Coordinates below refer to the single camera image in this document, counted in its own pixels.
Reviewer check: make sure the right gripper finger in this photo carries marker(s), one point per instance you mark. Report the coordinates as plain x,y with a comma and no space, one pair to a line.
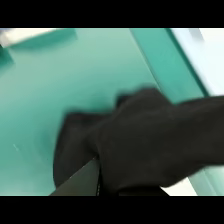
81,181

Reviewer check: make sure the black garment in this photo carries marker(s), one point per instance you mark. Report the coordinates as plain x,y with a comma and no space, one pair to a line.
150,140

